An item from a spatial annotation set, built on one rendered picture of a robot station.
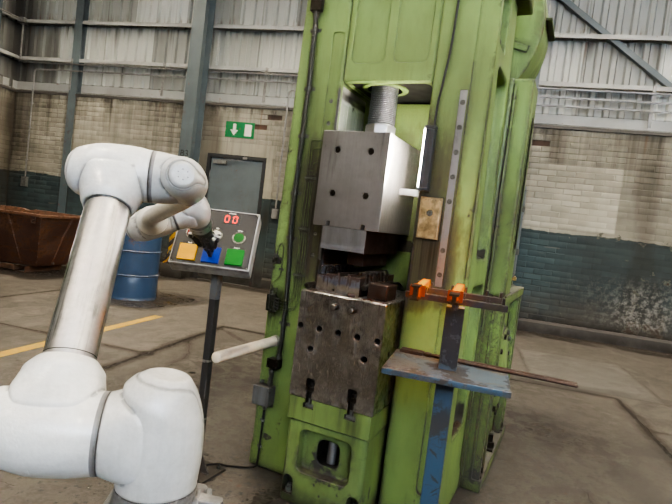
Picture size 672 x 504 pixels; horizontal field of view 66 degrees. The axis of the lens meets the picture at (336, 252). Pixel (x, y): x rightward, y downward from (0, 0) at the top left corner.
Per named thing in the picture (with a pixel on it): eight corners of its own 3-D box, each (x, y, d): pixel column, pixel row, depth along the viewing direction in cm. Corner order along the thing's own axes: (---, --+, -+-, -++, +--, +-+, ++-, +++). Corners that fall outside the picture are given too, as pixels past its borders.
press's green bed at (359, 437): (356, 532, 205) (371, 417, 202) (276, 500, 221) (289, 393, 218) (400, 477, 255) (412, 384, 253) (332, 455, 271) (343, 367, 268)
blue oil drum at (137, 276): (137, 303, 606) (145, 228, 601) (95, 295, 620) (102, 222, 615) (166, 298, 663) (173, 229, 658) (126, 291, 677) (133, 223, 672)
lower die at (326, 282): (358, 297, 211) (360, 276, 211) (315, 289, 220) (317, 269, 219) (391, 290, 249) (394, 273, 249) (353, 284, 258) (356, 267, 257)
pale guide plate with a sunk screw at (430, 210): (436, 240, 210) (442, 198, 209) (415, 237, 214) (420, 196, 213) (438, 240, 212) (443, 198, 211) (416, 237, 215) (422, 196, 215)
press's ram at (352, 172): (398, 234, 204) (411, 133, 202) (312, 224, 220) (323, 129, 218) (426, 237, 242) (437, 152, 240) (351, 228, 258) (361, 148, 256)
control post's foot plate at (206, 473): (197, 489, 222) (199, 468, 222) (158, 473, 231) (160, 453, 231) (228, 470, 242) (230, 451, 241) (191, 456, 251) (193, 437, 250)
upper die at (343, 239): (363, 254, 210) (366, 230, 210) (320, 247, 219) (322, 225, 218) (396, 254, 248) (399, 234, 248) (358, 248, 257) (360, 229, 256)
